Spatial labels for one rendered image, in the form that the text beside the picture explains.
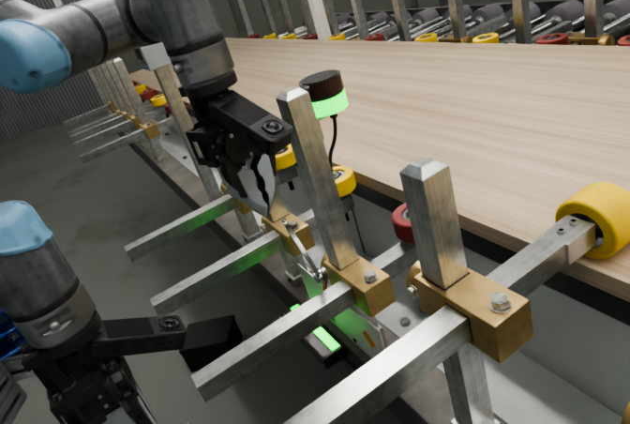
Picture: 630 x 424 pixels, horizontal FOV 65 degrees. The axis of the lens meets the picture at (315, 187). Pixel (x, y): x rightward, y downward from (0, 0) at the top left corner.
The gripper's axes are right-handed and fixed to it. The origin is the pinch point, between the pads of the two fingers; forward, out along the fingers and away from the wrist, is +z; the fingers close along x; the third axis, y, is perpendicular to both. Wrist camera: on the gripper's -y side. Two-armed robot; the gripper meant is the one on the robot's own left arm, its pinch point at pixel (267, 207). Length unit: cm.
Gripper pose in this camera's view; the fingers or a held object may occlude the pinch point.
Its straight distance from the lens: 72.7
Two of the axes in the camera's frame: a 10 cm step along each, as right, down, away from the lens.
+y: -7.5, -0.9, 6.6
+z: 2.7, 8.6, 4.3
